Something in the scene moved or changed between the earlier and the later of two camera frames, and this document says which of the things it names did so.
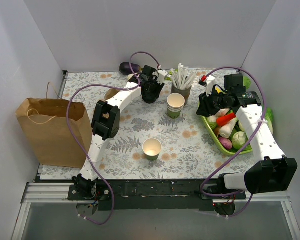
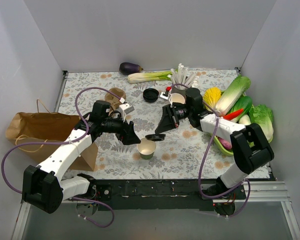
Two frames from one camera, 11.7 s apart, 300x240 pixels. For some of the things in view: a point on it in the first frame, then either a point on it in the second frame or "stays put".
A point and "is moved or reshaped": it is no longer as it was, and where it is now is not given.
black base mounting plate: x=160 y=195 stays put
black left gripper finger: x=147 y=95 → x=122 y=138
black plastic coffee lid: x=150 y=98 → x=157 y=137
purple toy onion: x=226 y=142 stays put
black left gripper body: x=151 y=91 → x=123 y=130
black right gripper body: x=207 y=104 → x=174 y=116
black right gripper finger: x=206 y=111 → x=169 y=120
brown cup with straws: x=181 y=81 stays put
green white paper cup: x=152 y=147 is moved or reshaped
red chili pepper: x=222 y=120 stays put
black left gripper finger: x=157 y=93 → x=130 y=136
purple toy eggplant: x=125 y=68 stays put
